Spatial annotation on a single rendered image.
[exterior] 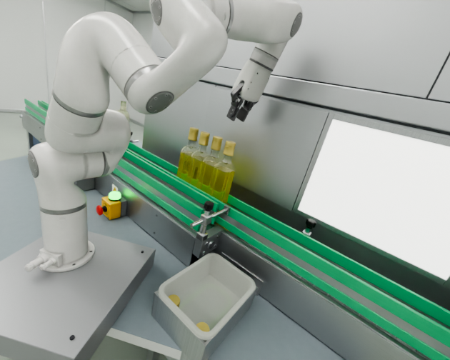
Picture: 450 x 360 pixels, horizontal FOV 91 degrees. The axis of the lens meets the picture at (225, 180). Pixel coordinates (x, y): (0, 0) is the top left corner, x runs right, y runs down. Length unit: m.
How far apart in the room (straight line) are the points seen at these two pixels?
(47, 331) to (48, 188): 0.28
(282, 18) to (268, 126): 0.36
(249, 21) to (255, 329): 0.72
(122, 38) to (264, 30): 0.27
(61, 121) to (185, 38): 0.26
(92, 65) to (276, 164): 0.59
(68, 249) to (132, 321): 0.24
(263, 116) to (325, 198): 0.35
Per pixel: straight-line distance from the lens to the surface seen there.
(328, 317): 0.72
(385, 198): 0.75
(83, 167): 0.60
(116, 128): 0.54
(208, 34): 0.39
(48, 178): 0.59
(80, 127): 0.49
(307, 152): 0.76
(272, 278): 0.72
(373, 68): 0.78
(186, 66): 0.38
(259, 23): 0.53
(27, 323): 0.63
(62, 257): 0.71
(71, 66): 0.44
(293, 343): 0.73
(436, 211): 0.76
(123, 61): 0.41
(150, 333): 0.66
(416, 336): 0.72
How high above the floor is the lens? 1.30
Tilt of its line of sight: 21 degrees down
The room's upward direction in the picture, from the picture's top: 14 degrees clockwise
